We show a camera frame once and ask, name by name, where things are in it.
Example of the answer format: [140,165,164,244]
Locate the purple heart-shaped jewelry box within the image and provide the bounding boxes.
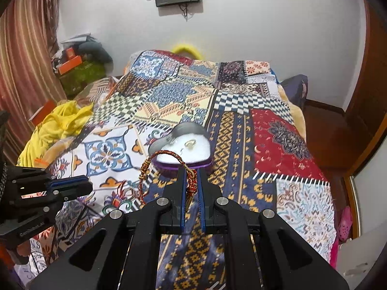
[147,123,213,173]

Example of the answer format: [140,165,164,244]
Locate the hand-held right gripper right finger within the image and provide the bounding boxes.
[197,168,349,290]

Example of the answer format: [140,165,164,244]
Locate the dark blue pillow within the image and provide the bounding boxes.
[280,74,309,112]

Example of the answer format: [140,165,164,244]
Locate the colourful patchwork blanket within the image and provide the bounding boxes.
[12,49,337,290]

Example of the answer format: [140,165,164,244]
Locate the pink clog shoes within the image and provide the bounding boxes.
[329,205,354,268]

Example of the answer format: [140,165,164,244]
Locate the yellow cloth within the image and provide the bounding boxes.
[17,100,94,167]

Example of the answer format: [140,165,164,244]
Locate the striped brown curtain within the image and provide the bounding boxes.
[0,0,68,158]

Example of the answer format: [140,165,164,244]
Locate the red gold braided bracelet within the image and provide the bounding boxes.
[137,150,199,216]

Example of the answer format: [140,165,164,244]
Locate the dark grey bag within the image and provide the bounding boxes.
[78,41,113,65]

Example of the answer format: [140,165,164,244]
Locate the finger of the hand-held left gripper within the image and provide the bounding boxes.
[51,183,94,203]
[45,174,91,189]

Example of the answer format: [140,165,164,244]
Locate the flat orange box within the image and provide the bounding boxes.
[29,99,58,127]

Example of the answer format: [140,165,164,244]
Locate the white papers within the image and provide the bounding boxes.
[60,33,98,48]

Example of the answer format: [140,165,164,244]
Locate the black monitor cables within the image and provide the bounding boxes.
[144,0,204,22]

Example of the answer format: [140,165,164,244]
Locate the wooden door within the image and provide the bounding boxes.
[342,0,387,176]

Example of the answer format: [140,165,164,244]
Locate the yellow ring cushion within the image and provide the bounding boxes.
[171,44,202,60]

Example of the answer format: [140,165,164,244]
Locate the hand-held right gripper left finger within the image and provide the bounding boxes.
[29,168,186,290]

